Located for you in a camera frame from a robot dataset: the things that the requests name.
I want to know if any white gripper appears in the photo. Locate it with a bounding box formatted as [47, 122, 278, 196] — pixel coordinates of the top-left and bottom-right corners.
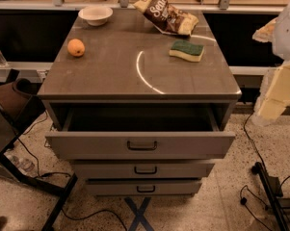
[251, 18, 290, 126]

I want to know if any green and yellow sponge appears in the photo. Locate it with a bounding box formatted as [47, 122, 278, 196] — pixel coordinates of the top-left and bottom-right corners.
[169, 40, 204, 63]

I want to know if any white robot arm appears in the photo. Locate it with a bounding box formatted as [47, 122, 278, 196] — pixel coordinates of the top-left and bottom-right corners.
[251, 3, 290, 126]

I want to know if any brown chip bag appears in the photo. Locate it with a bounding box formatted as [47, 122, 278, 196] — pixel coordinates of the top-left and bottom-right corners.
[133, 0, 198, 36]

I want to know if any grey drawer cabinet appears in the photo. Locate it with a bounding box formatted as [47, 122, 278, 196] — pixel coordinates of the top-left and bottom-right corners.
[37, 7, 243, 197]

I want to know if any black stand base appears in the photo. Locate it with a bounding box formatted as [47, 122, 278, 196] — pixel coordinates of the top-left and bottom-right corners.
[251, 162, 290, 231]

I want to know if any white bowl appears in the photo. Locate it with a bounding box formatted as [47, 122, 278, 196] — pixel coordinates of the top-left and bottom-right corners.
[78, 6, 113, 26]

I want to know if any orange fruit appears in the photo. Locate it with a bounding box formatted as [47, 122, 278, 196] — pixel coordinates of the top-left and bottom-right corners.
[67, 38, 85, 57]

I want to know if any open top drawer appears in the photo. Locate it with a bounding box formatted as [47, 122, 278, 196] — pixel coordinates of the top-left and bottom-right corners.
[46, 106, 234, 160]

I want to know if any middle drawer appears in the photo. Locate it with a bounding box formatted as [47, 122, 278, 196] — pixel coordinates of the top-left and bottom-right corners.
[71, 160, 214, 179]

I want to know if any bottom drawer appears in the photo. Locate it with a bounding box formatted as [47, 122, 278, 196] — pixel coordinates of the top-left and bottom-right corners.
[85, 179, 201, 196]

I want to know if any black side table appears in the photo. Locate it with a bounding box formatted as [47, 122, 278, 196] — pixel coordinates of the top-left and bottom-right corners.
[0, 69, 77, 231]

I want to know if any plastic bottle on floor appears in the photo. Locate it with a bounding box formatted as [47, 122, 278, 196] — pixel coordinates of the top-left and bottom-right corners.
[7, 155, 35, 173]

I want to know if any black floor cable right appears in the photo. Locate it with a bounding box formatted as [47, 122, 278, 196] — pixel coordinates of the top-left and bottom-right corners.
[239, 113, 290, 231]

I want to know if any black floor cable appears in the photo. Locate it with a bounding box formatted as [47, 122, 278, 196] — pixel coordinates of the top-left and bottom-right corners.
[15, 113, 129, 231]
[239, 113, 290, 231]

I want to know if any black floor cable left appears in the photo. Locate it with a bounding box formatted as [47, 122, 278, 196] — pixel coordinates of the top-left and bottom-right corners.
[15, 113, 129, 231]

